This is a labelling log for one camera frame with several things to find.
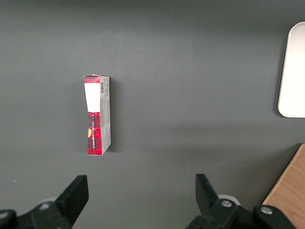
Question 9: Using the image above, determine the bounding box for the wooden drawer cabinet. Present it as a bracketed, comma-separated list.
[262, 143, 305, 229]

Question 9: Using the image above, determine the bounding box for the beige rectangular tray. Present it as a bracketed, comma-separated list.
[277, 21, 305, 118]

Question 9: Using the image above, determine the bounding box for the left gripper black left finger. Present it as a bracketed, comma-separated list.
[0, 175, 89, 229]

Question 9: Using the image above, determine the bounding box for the red plaid cardboard box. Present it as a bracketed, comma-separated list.
[83, 74, 112, 156]

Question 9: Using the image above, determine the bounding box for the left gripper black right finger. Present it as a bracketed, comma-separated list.
[185, 173, 296, 229]

